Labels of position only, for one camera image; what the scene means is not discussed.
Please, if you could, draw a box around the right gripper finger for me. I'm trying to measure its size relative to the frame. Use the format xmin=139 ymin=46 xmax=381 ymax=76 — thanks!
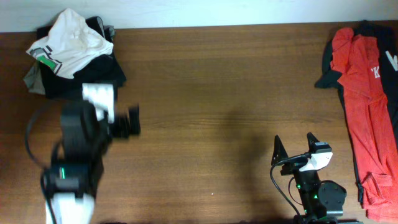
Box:
xmin=307 ymin=132 xmax=320 ymax=144
xmin=271 ymin=135 xmax=288 ymax=166

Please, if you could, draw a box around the white robot print t-shirt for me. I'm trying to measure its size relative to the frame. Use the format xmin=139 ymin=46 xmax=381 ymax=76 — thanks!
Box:
xmin=26 ymin=8 xmax=113 ymax=79

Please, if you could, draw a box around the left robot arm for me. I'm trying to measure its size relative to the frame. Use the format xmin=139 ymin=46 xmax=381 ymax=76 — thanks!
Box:
xmin=40 ymin=101 xmax=141 ymax=223

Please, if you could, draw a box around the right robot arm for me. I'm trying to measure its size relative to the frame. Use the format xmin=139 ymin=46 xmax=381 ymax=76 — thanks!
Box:
xmin=269 ymin=132 xmax=347 ymax=224

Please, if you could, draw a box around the black folded garment stack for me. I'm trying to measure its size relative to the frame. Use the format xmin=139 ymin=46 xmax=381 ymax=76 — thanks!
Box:
xmin=26 ymin=9 xmax=126 ymax=99

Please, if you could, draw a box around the red t-shirt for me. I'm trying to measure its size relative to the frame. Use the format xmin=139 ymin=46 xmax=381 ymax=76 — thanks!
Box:
xmin=330 ymin=27 xmax=397 ymax=223

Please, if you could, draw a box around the black garment with white letters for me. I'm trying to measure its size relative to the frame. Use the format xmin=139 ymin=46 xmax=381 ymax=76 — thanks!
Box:
xmin=315 ymin=22 xmax=397 ymax=203

